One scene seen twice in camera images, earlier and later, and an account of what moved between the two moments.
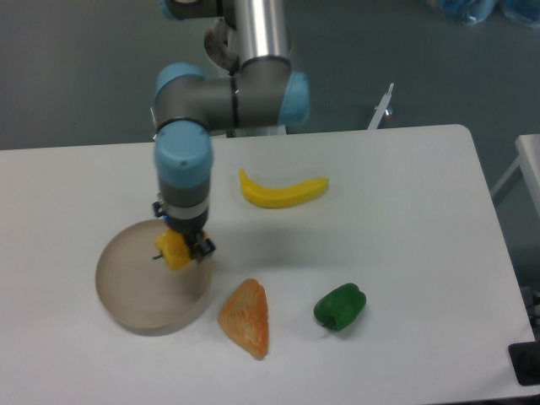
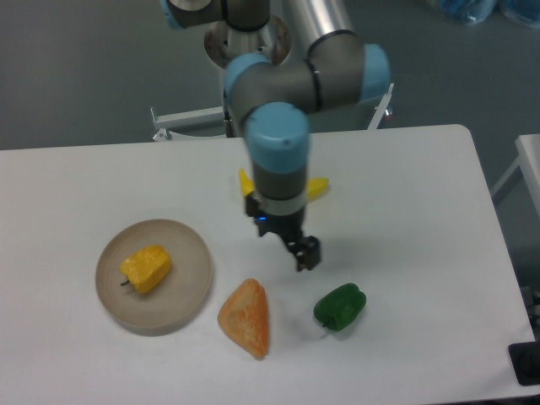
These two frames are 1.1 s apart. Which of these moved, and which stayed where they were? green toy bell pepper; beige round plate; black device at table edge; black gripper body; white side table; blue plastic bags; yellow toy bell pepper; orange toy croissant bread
Moved: yellow toy bell pepper; black gripper body
Stayed: green toy bell pepper; beige round plate; orange toy croissant bread; blue plastic bags; black device at table edge; white side table
